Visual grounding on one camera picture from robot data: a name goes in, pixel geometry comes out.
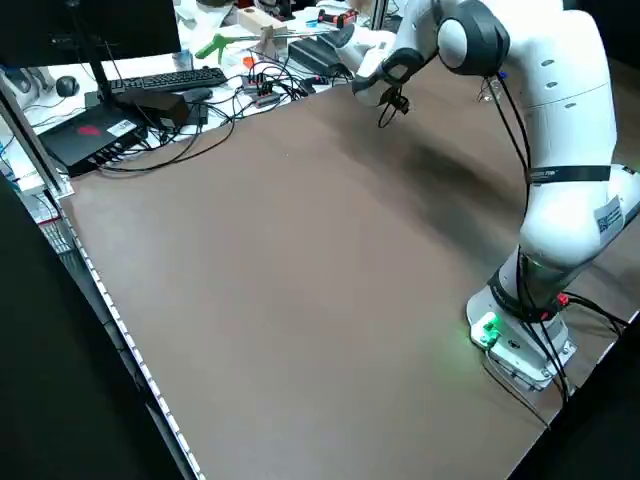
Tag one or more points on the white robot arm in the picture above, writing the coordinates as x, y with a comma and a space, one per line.
565, 150

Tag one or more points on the clear bottle blue cap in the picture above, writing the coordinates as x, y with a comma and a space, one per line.
487, 95

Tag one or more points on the grey hub red plugs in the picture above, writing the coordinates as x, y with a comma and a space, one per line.
262, 97

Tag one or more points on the black power adapter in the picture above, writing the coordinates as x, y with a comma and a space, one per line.
197, 112

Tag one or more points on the black flat box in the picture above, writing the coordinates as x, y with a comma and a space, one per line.
315, 56

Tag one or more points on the brown cardboard piece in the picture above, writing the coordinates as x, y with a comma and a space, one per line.
270, 42

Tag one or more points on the dark brown box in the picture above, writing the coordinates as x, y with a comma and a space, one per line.
160, 107

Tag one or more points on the black keyboard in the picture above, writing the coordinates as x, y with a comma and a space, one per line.
170, 79

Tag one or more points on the red black tool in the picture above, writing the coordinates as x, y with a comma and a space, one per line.
345, 19

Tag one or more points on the clear plastic cup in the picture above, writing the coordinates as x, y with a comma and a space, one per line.
182, 59

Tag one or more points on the wooden block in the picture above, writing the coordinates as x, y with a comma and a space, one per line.
260, 20

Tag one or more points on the black box red logo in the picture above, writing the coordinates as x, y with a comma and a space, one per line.
75, 145

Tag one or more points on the black mouse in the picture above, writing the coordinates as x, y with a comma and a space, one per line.
67, 86

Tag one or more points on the black monitor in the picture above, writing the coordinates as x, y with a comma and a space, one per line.
100, 25

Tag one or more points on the white plastic object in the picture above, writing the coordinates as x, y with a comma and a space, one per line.
25, 82

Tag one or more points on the silver aluminium frame post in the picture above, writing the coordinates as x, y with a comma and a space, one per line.
30, 140
378, 15

